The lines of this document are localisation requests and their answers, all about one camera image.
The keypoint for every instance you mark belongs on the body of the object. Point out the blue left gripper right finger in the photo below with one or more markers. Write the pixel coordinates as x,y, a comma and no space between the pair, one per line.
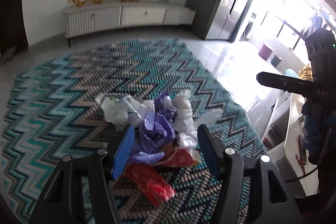
212,149

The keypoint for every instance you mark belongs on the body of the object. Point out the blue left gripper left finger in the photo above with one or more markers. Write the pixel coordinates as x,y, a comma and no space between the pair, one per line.
122,151

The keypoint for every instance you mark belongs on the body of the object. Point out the clear plastic bag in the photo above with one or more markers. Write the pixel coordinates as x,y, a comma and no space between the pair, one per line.
184,123

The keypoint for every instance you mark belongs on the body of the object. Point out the purple plastic bag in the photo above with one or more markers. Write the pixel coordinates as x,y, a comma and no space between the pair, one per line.
154,121

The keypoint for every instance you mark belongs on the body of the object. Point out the white red printed wrapper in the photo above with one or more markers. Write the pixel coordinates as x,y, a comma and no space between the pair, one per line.
176,157

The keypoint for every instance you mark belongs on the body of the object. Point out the red snack wrapper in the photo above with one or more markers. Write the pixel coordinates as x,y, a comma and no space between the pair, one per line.
150,183

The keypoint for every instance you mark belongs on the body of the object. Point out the white plastic bag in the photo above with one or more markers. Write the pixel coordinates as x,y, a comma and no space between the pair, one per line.
125,110

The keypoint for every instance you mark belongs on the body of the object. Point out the blue gloved right hand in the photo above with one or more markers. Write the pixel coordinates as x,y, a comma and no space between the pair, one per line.
317,120

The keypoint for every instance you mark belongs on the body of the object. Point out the teal sofa chair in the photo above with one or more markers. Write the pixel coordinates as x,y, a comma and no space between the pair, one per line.
291,73

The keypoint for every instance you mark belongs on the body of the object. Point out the teal small waste bin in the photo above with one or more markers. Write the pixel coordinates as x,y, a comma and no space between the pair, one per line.
276,60

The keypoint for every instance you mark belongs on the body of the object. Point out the hanging dark clothes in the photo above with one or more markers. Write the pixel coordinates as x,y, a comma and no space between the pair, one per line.
315,22

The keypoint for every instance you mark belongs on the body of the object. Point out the purple stool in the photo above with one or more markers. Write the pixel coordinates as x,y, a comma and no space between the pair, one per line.
265,52

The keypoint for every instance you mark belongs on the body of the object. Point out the teal zigzag rug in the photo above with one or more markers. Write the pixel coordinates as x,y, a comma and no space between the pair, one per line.
61,107

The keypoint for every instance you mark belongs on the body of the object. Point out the front-load washing machine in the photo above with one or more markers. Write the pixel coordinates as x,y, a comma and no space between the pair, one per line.
247,27

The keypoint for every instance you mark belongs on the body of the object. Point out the white TV cabinet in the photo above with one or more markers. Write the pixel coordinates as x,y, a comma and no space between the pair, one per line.
112,15

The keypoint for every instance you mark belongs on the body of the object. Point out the red phone with strap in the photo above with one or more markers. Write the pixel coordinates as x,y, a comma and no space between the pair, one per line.
301,156

